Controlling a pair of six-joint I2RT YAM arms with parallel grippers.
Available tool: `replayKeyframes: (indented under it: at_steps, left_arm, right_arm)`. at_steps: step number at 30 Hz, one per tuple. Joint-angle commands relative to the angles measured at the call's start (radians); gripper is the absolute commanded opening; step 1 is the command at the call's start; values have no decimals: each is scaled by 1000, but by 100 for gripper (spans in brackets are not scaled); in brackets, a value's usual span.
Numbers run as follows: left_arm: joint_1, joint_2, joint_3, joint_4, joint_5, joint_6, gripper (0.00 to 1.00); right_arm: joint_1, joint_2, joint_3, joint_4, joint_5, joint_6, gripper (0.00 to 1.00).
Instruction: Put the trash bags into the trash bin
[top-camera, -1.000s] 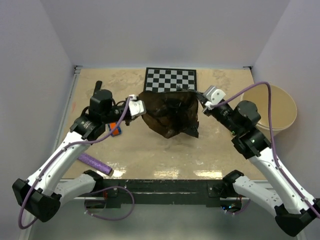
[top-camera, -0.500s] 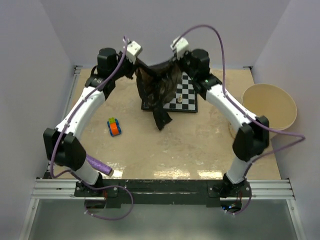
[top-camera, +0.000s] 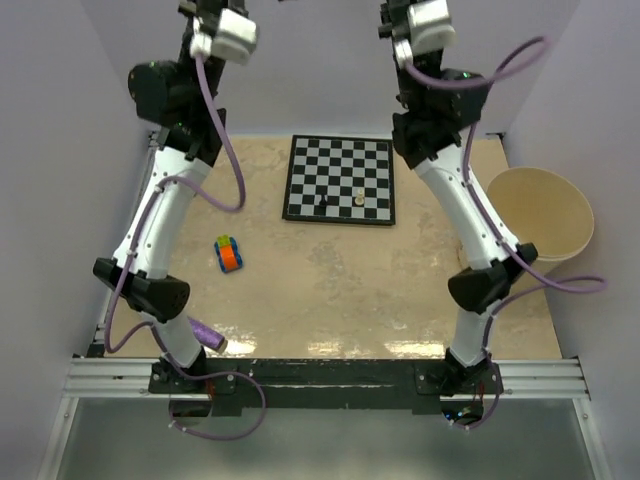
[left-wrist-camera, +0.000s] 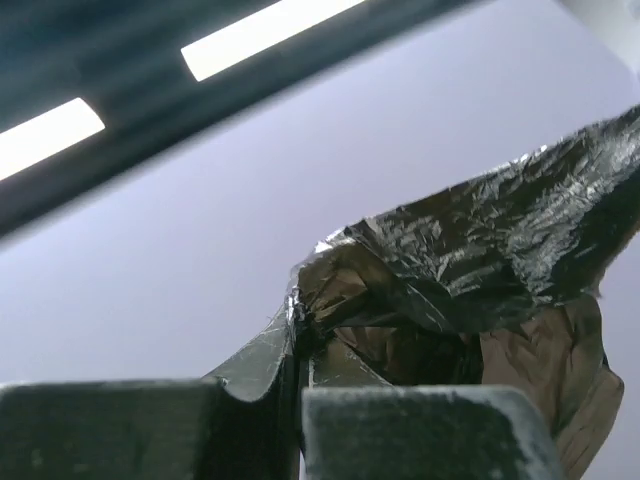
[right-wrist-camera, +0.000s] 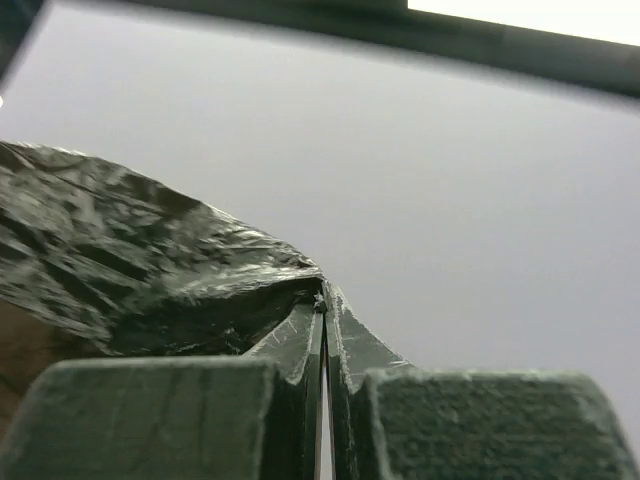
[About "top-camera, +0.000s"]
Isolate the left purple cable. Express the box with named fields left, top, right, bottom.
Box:
left=103, top=54, right=269, bottom=441

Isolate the black white chessboard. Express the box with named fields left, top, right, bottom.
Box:
left=282, top=135, right=396, bottom=227

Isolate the beige round trash bin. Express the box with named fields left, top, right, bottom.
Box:
left=474, top=167, right=595, bottom=275

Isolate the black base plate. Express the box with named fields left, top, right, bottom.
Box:
left=148, top=358, right=504, bottom=421

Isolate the purple glitter microphone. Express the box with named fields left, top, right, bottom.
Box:
left=189, top=317, right=228, bottom=353

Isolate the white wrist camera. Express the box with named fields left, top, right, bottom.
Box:
left=392, top=0, right=457, bottom=68
left=189, top=8, right=260, bottom=65

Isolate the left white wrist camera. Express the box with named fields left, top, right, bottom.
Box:
left=189, top=8, right=260, bottom=65

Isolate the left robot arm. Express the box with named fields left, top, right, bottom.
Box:
left=93, top=1, right=259, bottom=368

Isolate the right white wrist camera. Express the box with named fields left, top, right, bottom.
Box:
left=392, top=0, right=457, bottom=68

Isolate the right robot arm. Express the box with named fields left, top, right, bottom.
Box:
left=378, top=1, right=538, bottom=395

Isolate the aluminium rail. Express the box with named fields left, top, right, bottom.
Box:
left=63, top=357, right=589, bottom=400
left=94, top=129, right=164, bottom=354

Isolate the aluminium left rail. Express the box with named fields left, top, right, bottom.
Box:
left=94, top=129, right=164, bottom=354

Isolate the white chess piece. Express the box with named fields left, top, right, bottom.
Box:
left=354, top=189, right=365, bottom=206

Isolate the aluminium front rail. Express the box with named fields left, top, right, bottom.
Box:
left=63, top=357, right=589, bottom=400

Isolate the colourful toy block car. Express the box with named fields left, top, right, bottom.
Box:
left=214, top=235, right=244, bottom=274

